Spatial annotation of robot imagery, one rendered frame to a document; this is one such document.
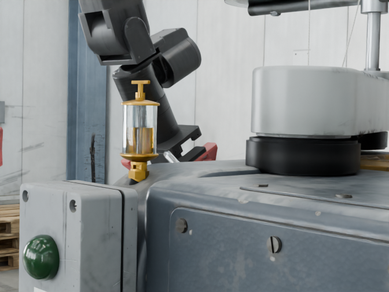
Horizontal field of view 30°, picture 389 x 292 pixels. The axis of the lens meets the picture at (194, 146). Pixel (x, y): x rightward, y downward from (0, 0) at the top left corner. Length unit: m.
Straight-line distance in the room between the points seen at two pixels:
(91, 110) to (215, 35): 2.05
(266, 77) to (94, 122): 8.57
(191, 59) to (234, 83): 6.63
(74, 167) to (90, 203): 9.01
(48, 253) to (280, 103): 0.20
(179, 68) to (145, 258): 0.53
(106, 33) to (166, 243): 0.50
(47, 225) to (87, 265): 0.04
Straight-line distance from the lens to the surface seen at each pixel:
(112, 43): 0.93
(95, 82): 9.11
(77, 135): 9.43
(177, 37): 1.00
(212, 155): 0.98
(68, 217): 0.46
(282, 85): 0.54
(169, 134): 0.98
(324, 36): 6.91
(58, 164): 9.39
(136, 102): 0.52
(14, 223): 6.24
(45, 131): 9.26
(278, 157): 0.54
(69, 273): 0.47
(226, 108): 7.70
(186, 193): 0.46
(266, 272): 0.41
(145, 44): 0.94
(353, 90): 0.56
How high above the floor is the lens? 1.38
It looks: 3 degrees down
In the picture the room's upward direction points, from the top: 1 degrees clockwise
